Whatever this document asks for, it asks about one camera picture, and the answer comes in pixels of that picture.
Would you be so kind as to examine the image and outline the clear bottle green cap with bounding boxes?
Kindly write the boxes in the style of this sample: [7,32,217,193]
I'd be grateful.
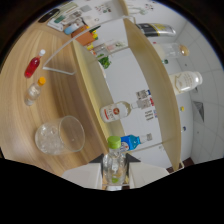
[102,135,128,185]

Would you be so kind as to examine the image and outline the clear bottle orange cap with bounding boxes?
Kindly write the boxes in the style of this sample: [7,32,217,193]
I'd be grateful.
[23,76,47,107]

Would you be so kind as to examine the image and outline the small red liquid bottle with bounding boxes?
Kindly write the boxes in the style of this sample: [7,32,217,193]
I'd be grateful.
[24,49,47,79]

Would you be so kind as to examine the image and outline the white tray with cup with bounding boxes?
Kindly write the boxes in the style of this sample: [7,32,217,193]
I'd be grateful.
[46,11,73,33]

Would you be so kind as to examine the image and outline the blue liquid bottle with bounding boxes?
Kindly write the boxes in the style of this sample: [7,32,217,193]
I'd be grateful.
[119,133,154,152]

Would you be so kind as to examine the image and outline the clear glass with ice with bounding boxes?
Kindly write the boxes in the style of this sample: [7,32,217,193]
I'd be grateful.
[34,115,86,156]

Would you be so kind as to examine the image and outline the clear bottle red label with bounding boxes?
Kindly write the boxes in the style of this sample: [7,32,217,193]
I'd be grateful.
[99,100,141,124]

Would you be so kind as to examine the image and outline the ceiling air vent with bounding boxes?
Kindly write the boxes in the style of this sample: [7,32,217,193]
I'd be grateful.
[192,100,205,123]

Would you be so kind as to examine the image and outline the two-tier wooden shelf rack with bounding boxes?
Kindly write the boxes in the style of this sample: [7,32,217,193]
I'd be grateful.
[42,16,184,172]

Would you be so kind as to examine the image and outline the large white milk bottle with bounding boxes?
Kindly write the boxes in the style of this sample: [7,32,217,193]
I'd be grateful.
[168,70,204,96]

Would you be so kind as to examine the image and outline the green potted plant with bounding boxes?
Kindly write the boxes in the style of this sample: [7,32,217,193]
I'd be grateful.
[98,54,112,70]

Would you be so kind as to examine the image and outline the glass jar cork lid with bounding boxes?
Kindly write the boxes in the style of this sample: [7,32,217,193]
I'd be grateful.
[152,43,190,60]

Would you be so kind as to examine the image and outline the orange pot with cactus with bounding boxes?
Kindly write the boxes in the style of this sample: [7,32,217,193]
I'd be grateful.
[74,26,101,47]

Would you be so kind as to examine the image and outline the blue and white bottle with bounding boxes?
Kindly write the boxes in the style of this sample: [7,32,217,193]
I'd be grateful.
[63,22,81,35]

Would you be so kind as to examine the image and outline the black kettle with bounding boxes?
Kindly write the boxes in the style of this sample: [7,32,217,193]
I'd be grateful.
[37,8,61,24]

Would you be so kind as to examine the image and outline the wall posters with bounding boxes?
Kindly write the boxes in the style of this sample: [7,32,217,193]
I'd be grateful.
[135,89,158,122]

